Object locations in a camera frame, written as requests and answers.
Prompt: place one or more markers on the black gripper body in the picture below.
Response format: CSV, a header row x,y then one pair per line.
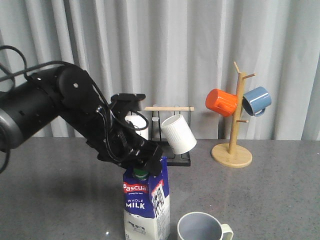
x,y
124,147

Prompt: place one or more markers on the Pascual whole milk carton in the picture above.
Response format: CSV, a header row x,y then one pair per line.
x,y
146,208

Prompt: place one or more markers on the white HOME mug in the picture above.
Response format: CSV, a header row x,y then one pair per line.
x,y
202,226

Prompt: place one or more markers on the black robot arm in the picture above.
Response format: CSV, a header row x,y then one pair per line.
x,y
69,92

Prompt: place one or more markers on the white smiley face mug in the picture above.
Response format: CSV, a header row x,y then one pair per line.
x,y
138,122

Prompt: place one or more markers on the white ribbed mug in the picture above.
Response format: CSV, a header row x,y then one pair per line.
x,y
178,134

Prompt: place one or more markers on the wooden mug tree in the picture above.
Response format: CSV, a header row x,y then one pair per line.
x,y
231,154

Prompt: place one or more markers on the orange mug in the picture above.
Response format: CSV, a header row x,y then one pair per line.
x,y
221,102

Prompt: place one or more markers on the blue mug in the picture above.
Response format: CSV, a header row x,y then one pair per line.
x,y
256,101

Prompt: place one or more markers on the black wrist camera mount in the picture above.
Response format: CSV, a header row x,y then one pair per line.
x,y
123,103

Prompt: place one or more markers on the black wire mug rack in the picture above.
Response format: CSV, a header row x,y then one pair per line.
x,y
158,115

